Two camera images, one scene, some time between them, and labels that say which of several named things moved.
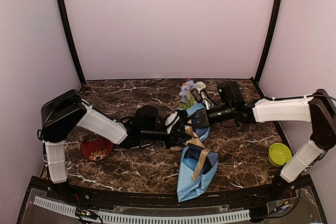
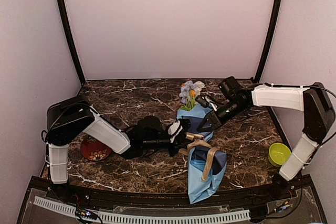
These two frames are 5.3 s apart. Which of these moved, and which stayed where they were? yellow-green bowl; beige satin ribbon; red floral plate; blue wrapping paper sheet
Moved: beige satin ribbon; blue wrapping paper sheet
Stayed: yellow-green bowl; red floral plate
